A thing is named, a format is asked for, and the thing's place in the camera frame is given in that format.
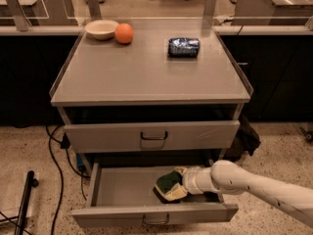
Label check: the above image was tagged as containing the blue chip bag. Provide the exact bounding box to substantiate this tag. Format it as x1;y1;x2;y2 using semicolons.
167;37;201;58

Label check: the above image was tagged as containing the grey drawer cabinet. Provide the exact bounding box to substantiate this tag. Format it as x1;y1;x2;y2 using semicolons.
51;19;252;164

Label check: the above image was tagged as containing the orange fruit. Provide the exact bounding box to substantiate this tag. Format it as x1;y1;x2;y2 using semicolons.
114;23;134;44

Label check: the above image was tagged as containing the upper grey drawer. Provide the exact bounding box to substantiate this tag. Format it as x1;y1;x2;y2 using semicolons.
65;120;240;153

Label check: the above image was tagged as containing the grey post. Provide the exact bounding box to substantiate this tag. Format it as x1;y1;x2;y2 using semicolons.
87;0;102;21
5;0;31;31
202;0;217;25

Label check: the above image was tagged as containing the white bowl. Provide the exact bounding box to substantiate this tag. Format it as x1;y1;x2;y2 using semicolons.
85;20;119;40

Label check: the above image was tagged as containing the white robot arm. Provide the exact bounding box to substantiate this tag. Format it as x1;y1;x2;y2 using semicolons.
156;160;313;227

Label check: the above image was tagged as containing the green and yellow sponge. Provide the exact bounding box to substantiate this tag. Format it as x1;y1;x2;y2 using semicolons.
155;170;182;199

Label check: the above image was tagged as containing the grey post left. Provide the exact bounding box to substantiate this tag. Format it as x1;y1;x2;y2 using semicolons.
5;0;31;31

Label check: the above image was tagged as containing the open middle grey drawer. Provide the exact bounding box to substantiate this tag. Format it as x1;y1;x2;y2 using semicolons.
72;158;238;228

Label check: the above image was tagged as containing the grey post right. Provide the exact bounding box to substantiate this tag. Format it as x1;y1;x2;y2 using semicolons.
202;0;217;25

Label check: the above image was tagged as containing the black pole stand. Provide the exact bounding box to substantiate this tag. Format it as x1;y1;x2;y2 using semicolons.
14;170;39;235

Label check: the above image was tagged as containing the dark cloth on floor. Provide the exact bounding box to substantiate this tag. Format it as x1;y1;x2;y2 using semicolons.
224;115;260;162

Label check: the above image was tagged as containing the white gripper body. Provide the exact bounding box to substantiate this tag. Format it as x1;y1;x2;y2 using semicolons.
182;166;219;195

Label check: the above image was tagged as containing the black floor cable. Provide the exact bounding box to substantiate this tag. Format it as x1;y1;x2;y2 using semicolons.
45;124;89;235

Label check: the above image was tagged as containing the grey post middle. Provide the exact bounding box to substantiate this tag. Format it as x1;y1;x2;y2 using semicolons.
87;0;102;21

